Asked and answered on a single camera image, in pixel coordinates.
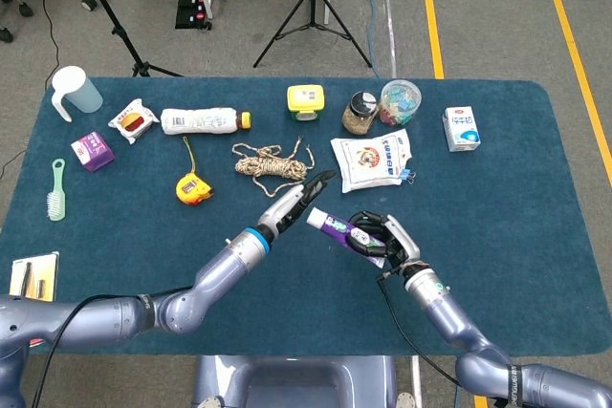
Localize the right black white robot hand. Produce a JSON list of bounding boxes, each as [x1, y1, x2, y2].
[[347, 209, 422, 270]]

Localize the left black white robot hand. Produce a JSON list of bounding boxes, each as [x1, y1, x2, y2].
[[256, 169, 339, 242]]

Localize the purple white toothpaste tube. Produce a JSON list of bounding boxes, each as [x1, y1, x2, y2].
[[305, 205, 387, 269]]

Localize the white wrapped bottle yellow cap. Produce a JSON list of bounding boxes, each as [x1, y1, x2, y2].
[[160, 106, 252, 137]]

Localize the blue binder clip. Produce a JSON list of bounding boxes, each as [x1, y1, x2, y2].
[[386, 166, 417, 185]]

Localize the blue table cloth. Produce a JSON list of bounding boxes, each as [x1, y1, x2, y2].
[[0, 75, 612, 356]]

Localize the white printed food bag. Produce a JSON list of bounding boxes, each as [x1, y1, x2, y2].
[[330, 128, 413, 194]]

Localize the yellow tape measure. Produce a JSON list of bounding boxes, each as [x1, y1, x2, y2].
[[175, 135, 215, 206]]

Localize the green box yellow lid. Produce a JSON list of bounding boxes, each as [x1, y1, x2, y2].
[[286, 84, 326, 122]]

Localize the grain jar black lid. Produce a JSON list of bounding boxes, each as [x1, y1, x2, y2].
[[341, 90, 382, 136]]

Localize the white blue milk carton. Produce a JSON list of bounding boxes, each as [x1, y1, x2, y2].
[[442, 105, 482, 153]]

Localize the clear jar of binder clips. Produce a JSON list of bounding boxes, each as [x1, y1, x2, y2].
[[378, 78, 423, 127]]

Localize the grey blue robot torso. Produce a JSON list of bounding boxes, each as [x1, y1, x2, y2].
[[190, 354, 399, 408]]

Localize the white red snack packet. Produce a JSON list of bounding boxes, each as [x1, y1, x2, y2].
[[107, 97, 161, 145]]

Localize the small purple box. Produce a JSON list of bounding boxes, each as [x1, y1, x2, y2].
[[70, 130, 117, 173]]

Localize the black power strip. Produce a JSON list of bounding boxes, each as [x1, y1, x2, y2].
[[174, 0, 214, 32]]

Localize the green hairbrush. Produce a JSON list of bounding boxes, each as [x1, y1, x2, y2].
[[46, 158, 67, 223]]

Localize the light blue plastic cup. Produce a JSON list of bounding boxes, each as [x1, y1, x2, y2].
[[51, 65, 104, 123]]

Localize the black light stand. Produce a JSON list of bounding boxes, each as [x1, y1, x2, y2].
[[69, 0, 184, 78]]

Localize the beige tool card pack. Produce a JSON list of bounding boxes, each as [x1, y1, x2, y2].
[[8, 250, 60, 303]]

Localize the black chair casters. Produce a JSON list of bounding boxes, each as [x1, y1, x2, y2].
[[0, 0, 34, 44]]

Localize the beige braided rope bundle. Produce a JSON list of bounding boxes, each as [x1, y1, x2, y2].
[[231, 135, 317, 198]]

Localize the black right hand cable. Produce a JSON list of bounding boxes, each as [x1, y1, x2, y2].
[[376, 269, 463, 388]]

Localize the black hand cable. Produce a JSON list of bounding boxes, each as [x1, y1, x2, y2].
[[376, 269, 463, 388], [31, 286, 192, 408]]

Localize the blue floor cable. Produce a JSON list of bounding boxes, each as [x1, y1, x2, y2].
[[343, 0, 382, 77]]

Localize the black left hand cable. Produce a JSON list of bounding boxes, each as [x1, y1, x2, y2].
[[31, 286, 192, 408]]

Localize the black floor cable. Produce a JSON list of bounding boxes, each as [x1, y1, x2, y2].
[[21, 0, 61, 94]]

